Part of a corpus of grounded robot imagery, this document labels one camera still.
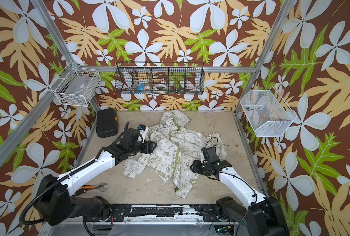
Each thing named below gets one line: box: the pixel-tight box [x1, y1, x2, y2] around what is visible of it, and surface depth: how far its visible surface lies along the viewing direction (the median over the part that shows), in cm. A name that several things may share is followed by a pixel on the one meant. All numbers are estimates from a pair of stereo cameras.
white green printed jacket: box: [122, 110, 228, 200], surface depth 92 cm
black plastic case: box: [95, 108, 118, 139], surface depth 105 cm
